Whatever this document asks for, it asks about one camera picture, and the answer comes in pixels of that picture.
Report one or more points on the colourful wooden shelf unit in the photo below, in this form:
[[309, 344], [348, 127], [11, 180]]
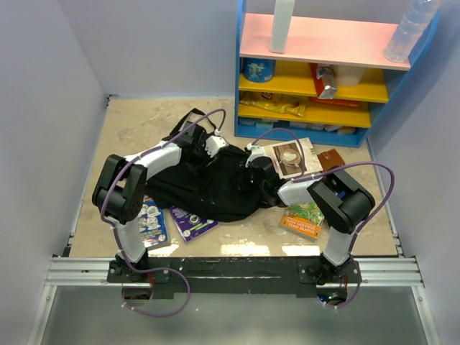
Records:
[[326, 41]]

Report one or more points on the orange treehouse book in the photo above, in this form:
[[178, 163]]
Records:
[[303, 219]]

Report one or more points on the blue cartoon book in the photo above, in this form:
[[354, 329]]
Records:
[[152, 227]]

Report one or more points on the yellow chips bag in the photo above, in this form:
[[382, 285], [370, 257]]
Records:
[[275, 102]]

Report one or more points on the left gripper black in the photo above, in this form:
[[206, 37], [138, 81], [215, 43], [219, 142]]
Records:
[[201, 146]]

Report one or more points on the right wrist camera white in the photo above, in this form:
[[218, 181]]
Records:
[[254, 151]]

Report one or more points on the white tall bottle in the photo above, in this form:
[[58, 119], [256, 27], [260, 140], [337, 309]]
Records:
[[281, 25]]

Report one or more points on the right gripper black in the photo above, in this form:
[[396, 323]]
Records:
[[241, 177]]

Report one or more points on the blue round tin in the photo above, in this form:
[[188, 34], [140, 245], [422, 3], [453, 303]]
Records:
[[258, 70]]

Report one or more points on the white plastic tub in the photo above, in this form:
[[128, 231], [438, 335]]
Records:
[[348, 76]]

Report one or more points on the brown leather wallet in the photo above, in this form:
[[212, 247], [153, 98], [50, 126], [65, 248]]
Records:
[[330, 159]]

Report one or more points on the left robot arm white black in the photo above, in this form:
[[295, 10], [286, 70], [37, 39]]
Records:
[[120, 190]]

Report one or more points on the aluminium rail frame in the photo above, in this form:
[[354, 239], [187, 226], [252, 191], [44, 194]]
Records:
[[78, 306]]

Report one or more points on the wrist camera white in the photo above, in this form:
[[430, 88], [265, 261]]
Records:
[[254, 151], [214, 144]]

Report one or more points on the purple book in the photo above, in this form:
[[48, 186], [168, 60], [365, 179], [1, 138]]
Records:
[[189, 225]]

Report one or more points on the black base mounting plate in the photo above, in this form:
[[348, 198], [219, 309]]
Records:
[[300, 276]]

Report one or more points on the white coffee cover book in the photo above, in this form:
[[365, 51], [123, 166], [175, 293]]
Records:
[[288, 158]]

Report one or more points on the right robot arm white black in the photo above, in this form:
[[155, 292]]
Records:
[[346, 204]]

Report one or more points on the red flat packet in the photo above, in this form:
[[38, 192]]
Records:
[[335, 102]]

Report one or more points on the black student backpack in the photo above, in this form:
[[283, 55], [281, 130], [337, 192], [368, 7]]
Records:
[[207, 191]]

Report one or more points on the clear plastic water bottle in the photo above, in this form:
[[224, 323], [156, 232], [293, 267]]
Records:
[[412, 25]]

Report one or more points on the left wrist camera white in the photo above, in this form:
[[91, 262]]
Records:
[[214, 144]]

